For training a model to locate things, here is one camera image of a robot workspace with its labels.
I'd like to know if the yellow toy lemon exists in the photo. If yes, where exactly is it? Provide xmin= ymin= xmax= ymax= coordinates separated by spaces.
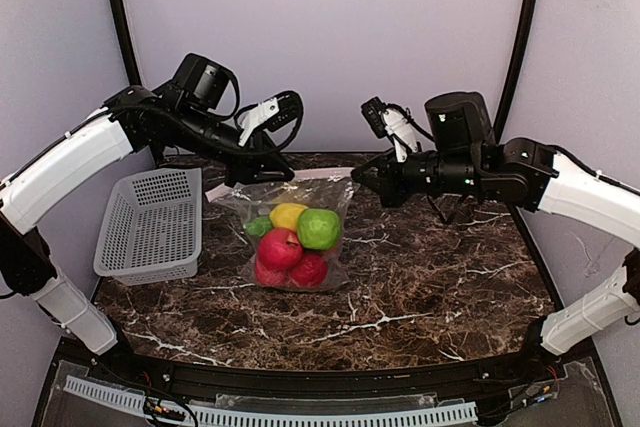
xmin=269 ymin=203 xmax=308 ymax=231

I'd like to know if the green toy cucumber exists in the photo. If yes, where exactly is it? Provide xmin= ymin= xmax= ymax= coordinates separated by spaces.
xmin=243 ymin=216 xmax=274 ymax=238

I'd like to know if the clear zip top bag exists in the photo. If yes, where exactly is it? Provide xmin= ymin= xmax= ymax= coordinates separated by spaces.
xmin=206 ymin=167 xmax=357 ymax=293

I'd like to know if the red toy tomato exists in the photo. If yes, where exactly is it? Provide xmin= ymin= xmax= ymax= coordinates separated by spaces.
xmin=257 ymin=228 xmax=304 ymax=270

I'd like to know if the red toy fruit front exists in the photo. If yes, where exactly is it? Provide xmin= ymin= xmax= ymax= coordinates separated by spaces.
xmin=289 ymin=253 xmax=328 ymax=288

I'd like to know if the red toy apple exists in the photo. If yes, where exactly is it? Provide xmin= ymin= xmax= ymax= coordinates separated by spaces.
xmin=254 ymin=260 xmax=289 ymax=288

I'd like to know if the white plastic basket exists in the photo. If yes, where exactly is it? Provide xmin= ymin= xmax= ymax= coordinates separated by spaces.
xmin=93 ymin=168 xmax=203 ymax=286

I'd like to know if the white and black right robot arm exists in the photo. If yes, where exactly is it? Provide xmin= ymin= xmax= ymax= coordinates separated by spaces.
xmin=351 ymin=92 xmax=639 ymax=357

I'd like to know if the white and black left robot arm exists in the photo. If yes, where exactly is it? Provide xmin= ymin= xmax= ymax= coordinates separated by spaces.
xmin=1 ymin=53 xmax=304 ymax=356

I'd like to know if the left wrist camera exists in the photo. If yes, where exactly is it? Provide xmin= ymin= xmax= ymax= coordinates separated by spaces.
xmin=233 ymin=90 xmax=304 ymax=153

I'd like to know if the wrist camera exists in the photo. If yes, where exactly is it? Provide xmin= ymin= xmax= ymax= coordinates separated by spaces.
xmin=361 ymin=97 xmax=434 ymax=163
xmin=233 ymin=90 xmax=304 ymax=153

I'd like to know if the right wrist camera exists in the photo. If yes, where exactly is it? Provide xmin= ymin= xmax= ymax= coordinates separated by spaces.
xmin=361 ymin=97 xmax=434 ymax=163

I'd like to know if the black front rail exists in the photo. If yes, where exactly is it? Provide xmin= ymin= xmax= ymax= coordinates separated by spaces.
xmin=90 ymin=344 xmax=560 ymax=402

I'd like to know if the black left frame post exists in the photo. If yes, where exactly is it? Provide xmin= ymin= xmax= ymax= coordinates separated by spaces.
xmin=108 ymin=0 xmax=142 ymax=85

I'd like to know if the black frame post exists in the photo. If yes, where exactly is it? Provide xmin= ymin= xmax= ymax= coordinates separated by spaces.
xmin=108 ymin=0 xmax=142 ymax=85
xmin=493 ymin=0 xmax=537 ymax=139

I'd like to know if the black right frame post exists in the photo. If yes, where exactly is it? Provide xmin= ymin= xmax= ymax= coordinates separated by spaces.
xmin=493 ymin=0 xmax=537 ymax=139

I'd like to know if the white slotted cable duct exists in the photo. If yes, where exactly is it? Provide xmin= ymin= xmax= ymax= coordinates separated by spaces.
xmin=63 ymin=375 xmax=478 ymax=426

